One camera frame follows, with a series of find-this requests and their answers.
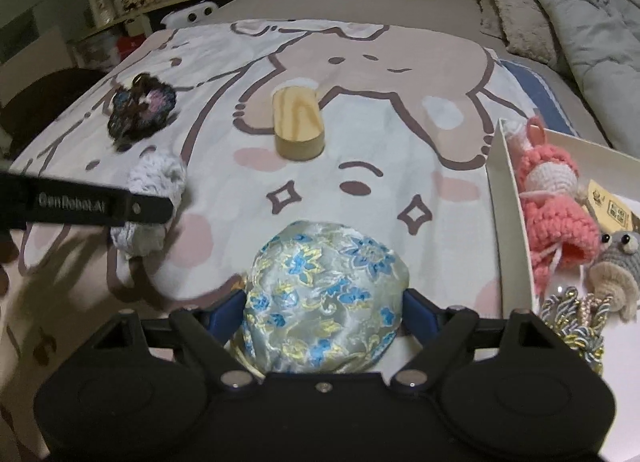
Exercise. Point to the red box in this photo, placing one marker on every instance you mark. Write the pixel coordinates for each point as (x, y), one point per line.
(130, 46)

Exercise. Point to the grey quilt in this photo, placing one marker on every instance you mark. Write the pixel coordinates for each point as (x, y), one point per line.
(595, 26)

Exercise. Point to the dark crochet flower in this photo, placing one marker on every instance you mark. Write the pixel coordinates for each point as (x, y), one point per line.
(140, 106)

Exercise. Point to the oval wooden box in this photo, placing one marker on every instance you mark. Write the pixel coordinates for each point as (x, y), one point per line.
(296, 116)

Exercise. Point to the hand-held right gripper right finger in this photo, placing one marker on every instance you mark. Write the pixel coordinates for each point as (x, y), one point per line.
(419, 312)

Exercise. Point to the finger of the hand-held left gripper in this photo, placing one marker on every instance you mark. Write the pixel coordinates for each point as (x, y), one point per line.
(150, 211)

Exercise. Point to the fuzzy grey pillow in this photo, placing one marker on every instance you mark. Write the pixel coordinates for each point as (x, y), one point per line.
(515, 11)

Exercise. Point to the small yellow card box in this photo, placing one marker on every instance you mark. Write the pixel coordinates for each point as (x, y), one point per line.
(612, 204)

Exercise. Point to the white crochet pouch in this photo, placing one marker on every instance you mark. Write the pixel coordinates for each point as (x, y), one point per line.
(157, 174)

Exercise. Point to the white appliance with dark circles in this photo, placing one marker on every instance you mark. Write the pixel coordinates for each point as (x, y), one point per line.
(190, 14)

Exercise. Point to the dark brown cloth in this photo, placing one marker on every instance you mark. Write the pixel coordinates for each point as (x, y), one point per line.
(45, 106)

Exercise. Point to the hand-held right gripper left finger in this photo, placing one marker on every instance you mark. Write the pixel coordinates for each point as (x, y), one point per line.
(225, 314)

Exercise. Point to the pink crochet doll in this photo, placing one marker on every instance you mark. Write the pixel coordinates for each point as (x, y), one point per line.
(550, 202)

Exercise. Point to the floral satin pouch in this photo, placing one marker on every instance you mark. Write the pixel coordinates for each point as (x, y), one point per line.
(320, 292)

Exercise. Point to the printed cartoon blanket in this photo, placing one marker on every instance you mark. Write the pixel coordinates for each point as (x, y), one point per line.
(380, 141)

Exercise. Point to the white cardboard box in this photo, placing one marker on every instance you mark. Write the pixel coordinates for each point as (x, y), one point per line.
(505, 202)

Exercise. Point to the grey crochet snail toy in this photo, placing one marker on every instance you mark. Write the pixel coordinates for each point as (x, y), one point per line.
(617, 267)

